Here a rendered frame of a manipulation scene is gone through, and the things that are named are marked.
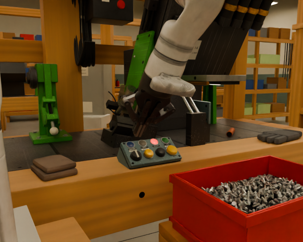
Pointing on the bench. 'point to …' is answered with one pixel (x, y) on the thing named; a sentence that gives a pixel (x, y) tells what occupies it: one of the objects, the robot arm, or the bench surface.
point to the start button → (171, 150)
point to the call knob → (136, 155)
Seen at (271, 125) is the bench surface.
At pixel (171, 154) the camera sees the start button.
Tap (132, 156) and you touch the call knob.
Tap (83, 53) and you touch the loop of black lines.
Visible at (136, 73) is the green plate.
